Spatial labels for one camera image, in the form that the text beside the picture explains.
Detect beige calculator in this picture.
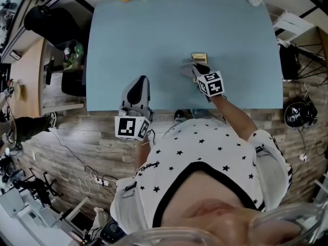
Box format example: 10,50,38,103
191,52,209,83

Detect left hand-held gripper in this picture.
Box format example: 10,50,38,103
114,75,155,141

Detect person's right forearm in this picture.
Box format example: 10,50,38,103
211,95,258,140

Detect white chair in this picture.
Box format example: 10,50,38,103
273,10,316,47

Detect black bag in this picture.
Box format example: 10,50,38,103
279,44,300,80

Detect black helmet with white print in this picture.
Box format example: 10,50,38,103
283,102,318,129

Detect grey cloth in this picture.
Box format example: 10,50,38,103
179,57,199,78

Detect tan woven hat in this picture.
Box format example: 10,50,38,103
14,82,28,101

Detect brown table with black legs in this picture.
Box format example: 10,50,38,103
292,26,328,87

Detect white star-print shirt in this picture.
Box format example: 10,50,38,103
110,118,293,237

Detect black office chair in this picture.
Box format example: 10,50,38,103
24,5,87,97

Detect grey device with round face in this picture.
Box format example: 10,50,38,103
99,218,126,245

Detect black folding stand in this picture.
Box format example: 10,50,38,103
17,168,64,204

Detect light wooden desk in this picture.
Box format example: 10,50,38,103
10,38,49,117

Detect clear eyeglasses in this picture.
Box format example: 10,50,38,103
125,202,328,246

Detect person's left forearm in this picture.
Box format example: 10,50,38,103
134,138,152,174

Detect person's grey trousers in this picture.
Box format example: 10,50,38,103
189,108,213,120

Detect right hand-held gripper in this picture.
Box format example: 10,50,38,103
191,63,226,98

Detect dark bin with colourful items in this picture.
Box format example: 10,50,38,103
55,39,85,71

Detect person's neck and face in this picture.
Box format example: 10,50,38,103
160,172,300,240

